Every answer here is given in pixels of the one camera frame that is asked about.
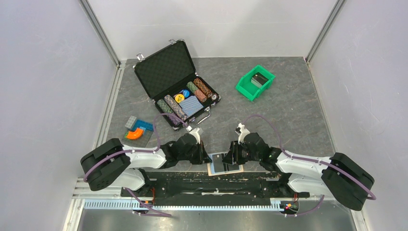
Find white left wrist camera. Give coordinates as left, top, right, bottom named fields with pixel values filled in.
left=186, top=126, right=203, bottom=144

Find blue toy brick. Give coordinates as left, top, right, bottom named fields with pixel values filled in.
left=131, top=119, right=153, bottom=131

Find orange blue chip row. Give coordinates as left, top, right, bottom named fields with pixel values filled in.
left=164, top=95, right=188, bottom=121

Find blue small blind button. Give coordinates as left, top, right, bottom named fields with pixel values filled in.
left=179, top=89, right=191, bottom=99

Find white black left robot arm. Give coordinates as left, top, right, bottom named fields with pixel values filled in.
left=80, top=132, right=212, bottom=196

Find purple chip stack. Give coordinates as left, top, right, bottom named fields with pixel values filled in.
left=167, top=113, right=180, bottom=127

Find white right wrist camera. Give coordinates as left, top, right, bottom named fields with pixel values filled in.
left=235, top=123, right=250, bottom=144

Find black credit card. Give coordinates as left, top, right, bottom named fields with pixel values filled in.
left=210, top=154, right=226, bottom=174

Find green red chip row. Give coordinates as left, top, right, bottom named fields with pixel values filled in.
left=187, top=81, right=207, bottom=103

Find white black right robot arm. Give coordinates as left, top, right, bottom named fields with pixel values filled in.
left=222, top=133, right=376, bottom=211

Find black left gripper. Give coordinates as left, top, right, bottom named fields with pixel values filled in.
left=178, top=141, right=212, bottom=165

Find beige card holder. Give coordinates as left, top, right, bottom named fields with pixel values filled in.
left=207, top=153, right=244, bottom=176

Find orange black chip row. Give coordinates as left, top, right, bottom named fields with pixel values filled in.
left=193, top=78, right=218, bottom=101

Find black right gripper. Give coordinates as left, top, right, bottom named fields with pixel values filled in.
left=222, top=141, right=261, bottom=165

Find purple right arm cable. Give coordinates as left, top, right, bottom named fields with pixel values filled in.
left=242, top=115, right=377, bottom=218

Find yellow big blind button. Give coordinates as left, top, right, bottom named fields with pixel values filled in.
left=174, top=94, right=185, bottom=103

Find orange curved toy piece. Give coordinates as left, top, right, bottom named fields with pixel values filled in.
left=125, top=127, right=145, bottom=140

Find green plastic bin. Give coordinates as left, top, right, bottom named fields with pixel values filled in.
left=235, top=65, right=275, bottom=102

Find blue patterned playing card deck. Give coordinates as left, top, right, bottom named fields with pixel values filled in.
left=179, top=96, right=203, bottom=117

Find green blue chip row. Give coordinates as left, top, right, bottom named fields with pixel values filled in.
left=157, top=99, right=173, bottom=114

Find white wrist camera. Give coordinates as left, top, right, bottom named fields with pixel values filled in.
left=235, top=123, right=250, bottom=144
left=186, top=126, right=203, bottom=144

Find grey toy brick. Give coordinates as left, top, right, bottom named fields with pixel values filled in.
left=125, top=115, right=137, bottom=130

